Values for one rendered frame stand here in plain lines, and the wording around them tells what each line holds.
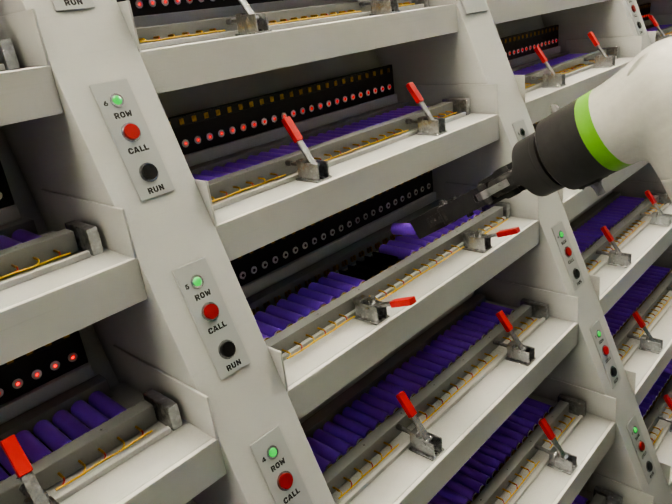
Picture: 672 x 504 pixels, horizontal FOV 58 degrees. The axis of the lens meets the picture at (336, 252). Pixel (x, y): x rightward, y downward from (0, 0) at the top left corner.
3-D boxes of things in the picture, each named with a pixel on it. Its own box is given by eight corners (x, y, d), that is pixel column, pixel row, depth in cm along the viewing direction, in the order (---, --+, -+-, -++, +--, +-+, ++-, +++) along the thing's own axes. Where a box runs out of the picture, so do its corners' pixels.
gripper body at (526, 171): (556, 194, 69) (493, 223, 76) (587, 174, 74) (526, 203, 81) (524, 135, 69) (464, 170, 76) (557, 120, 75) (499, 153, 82)
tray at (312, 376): (539, 243, 108) (539, 192, 105) (292, 425, 69) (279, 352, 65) (443, 227, 122) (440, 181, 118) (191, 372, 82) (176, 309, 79)
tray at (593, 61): (640, 75, 152) (643, 16, 147) (524, 127, 113) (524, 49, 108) (561, 77, 166) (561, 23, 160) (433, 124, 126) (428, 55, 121)
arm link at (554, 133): (594, 82, 70) (559, 97, 64) (642, 171, 70) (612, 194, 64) (550, 108, 75) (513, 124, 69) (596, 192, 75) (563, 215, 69)
